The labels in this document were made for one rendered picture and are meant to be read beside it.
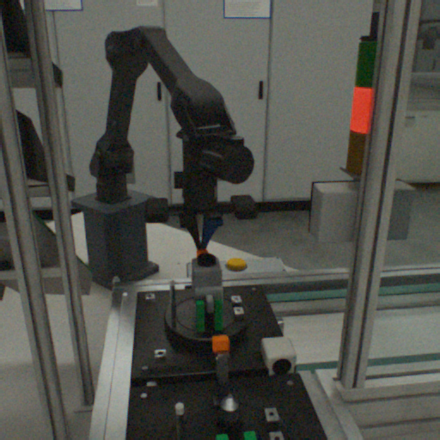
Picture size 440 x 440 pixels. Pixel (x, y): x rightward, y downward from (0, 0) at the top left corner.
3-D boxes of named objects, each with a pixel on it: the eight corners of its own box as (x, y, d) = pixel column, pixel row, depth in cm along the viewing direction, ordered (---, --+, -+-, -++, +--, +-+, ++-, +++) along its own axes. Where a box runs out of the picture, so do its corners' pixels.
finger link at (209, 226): (223, 223, 75) (219, 210, 80) (202, 224, 74) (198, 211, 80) (223, 260, 77) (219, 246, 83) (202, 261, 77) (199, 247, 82)
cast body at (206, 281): (192, 286, 76) (190, 248, 73) (217, 284, 76) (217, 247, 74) (196, 314, 68) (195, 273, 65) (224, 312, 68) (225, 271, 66)
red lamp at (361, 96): (343, 126, 56) (347, 86, 54) (381, 125, 56) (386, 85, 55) (360, 134, 51) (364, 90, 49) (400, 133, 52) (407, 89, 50)
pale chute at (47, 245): (18, 293, 81) (23, 269, 83) (89, 296, 80) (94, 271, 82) (-82, 237, 55) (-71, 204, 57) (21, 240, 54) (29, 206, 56)
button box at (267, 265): (186, 285, 101) (186, 260, 98) (278, 279, 103) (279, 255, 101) (188, 302, 94) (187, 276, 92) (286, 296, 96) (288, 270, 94)
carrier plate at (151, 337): (137, 300, 86) (137, 290, 85) (261, 292, 88) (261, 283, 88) (131, 390, 63) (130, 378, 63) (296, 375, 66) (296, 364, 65)
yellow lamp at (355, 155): (339, 165, 58) (343, 127, 56) (375, 164, 58) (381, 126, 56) (355, 176, 53) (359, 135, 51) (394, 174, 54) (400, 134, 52)
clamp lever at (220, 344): (214, 395, 56) (210, 335, 56) (229, 394, 56) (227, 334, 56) (217, 407, 53) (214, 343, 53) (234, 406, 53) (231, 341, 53)
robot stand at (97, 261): (123, 254, 124) (118, 185, 117) (161, 270, 116) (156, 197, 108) (78, 274, 114) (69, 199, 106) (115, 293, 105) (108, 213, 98)
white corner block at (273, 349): (259, 358, 70) (259, 337, 68) (288, 356, 70) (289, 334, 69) (265, 379, 66) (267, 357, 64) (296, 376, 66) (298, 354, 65)
